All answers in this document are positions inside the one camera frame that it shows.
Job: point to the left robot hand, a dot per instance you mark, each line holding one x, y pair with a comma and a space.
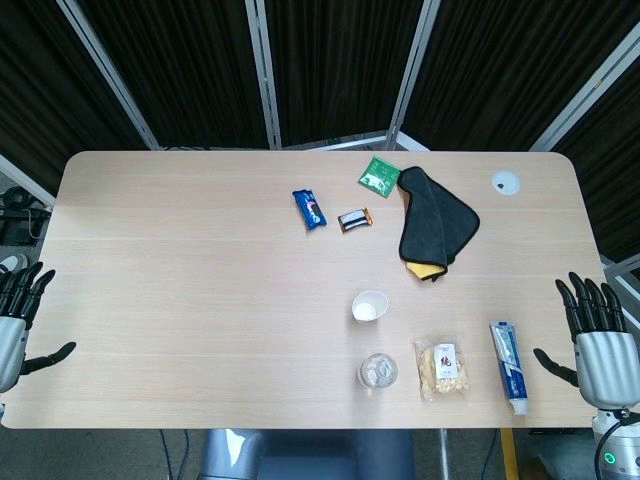
11, 335

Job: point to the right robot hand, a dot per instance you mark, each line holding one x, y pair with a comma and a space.
602, 360

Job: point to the transparent plastic bottle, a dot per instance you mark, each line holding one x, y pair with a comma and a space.
378, 371

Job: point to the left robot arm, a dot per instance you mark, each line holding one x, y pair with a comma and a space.
1, 402

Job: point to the white paper cup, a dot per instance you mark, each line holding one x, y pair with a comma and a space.
369, 307

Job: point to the white shoe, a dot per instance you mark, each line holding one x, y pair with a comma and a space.
12, 262

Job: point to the white blue toothpaste tube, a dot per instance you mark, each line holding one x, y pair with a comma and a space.
510, 365

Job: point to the clear bag of chips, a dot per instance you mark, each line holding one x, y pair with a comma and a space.
442, 372

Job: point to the white table leg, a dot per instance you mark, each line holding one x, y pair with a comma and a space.
443, 452

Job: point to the black fabric screen panel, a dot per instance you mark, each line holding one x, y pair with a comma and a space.
510, 65
190, 65
615, 150
340, 65
30, 75

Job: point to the dark grey yellow cloth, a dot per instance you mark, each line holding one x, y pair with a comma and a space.
435, 220

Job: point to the orange black snack wrapper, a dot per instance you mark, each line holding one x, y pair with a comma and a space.
355, 220

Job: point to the green sachet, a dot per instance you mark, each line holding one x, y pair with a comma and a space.
378, 176

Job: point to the grey blue robot torso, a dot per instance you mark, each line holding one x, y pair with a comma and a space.
310, 455

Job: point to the blue cookie packet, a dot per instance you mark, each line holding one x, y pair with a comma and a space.
310, 209

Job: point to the yellow post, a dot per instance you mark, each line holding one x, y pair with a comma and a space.
509, 455

